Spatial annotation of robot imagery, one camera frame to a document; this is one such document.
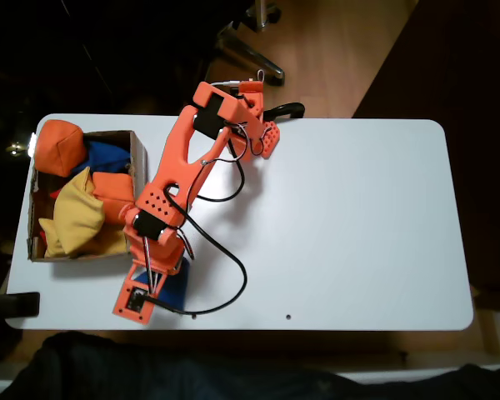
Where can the shiny metal fixture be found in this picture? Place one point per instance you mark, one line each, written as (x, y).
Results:
(31, 143)

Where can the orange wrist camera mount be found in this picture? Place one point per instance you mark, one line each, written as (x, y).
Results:
(127, 308)

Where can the small orange bean bag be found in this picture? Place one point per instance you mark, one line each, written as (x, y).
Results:
(112, 191)

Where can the large yellow bean bag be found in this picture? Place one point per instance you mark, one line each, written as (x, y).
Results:
(77, 212)

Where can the red bean bag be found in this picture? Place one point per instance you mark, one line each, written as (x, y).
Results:
(55, 194)

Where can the large orange bean bag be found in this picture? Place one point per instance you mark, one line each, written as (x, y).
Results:
(58, 146)

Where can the office chair base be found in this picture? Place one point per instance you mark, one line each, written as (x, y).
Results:
(250, 52)

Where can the cardboard box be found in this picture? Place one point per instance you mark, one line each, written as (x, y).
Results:
(139, 166)

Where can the black table clamp block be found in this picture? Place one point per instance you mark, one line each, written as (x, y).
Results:
(16, 304)

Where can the blue bean bag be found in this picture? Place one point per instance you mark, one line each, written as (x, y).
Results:
(108, 156)
(177, 291)

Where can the flat yellow bean bag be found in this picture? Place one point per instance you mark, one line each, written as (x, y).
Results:
(112, 246)

